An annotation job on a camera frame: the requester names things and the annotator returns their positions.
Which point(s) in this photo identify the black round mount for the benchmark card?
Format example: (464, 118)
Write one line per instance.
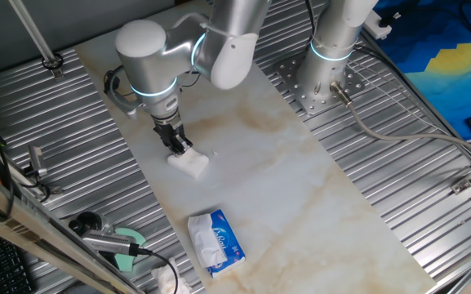
(86, 222)

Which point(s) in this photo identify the aluminium pole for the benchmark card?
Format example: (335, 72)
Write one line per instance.
(33, 30)

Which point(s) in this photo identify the silver ribbed camera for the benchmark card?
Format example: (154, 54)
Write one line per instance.
(104, 241)

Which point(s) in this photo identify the black plug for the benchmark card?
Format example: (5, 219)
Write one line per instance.
(388, 19)

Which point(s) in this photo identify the blue and yellow mat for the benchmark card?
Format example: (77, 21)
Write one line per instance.
(443, 61)

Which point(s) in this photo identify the metal corner bracket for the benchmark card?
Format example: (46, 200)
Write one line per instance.
(461, 185)

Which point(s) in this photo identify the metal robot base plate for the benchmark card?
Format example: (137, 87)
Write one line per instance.
(312, 104)

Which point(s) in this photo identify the white power strip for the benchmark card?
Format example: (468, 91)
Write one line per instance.
(376, 24)

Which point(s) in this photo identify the green disc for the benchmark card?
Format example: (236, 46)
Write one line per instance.
(127, 261)

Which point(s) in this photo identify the blue tissue pack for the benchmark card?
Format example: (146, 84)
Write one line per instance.
(227, 241)

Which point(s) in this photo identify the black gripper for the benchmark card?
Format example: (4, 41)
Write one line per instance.
(169, 132)

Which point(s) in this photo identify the crumpled white tissue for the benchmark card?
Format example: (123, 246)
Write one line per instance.
(167, 281)

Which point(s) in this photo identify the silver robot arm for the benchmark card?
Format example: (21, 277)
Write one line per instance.
(149, 61)

